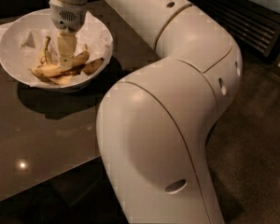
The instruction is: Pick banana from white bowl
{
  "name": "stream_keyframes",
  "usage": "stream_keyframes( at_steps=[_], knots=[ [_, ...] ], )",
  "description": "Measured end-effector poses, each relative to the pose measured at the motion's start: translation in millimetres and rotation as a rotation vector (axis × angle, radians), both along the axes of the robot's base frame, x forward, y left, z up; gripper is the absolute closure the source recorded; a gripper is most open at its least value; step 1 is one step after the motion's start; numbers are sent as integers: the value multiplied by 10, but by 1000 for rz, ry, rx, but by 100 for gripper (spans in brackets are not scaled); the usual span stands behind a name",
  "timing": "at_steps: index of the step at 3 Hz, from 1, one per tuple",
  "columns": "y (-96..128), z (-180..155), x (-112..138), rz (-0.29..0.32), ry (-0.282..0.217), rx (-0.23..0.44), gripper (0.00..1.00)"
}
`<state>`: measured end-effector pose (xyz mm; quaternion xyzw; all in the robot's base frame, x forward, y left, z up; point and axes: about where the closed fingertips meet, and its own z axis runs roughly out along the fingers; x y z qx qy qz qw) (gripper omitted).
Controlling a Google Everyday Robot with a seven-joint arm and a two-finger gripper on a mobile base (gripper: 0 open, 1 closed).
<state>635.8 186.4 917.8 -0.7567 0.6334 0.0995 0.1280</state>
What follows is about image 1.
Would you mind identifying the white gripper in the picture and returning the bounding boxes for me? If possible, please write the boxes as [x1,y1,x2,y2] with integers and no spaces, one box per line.
[49,0,87,69]

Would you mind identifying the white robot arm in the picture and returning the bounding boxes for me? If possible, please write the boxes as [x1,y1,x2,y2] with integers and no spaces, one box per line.
[49,0,243,224]

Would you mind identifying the yellow banana right side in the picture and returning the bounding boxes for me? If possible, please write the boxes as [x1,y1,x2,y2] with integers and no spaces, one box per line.
[82,58,104,76]

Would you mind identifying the yellow banana at bottom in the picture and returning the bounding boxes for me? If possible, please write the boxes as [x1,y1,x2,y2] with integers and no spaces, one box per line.
[31,69,78,85]

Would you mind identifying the upright yellow banana left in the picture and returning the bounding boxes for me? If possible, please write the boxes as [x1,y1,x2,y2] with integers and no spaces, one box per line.
[38,36,53,65]

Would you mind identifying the dark slatted appliance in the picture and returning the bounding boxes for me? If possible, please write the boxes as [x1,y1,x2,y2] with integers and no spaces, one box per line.
[190,0,280,62]

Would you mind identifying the white bowl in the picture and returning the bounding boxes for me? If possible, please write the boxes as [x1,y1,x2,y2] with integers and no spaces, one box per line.
[0,7,115,94]

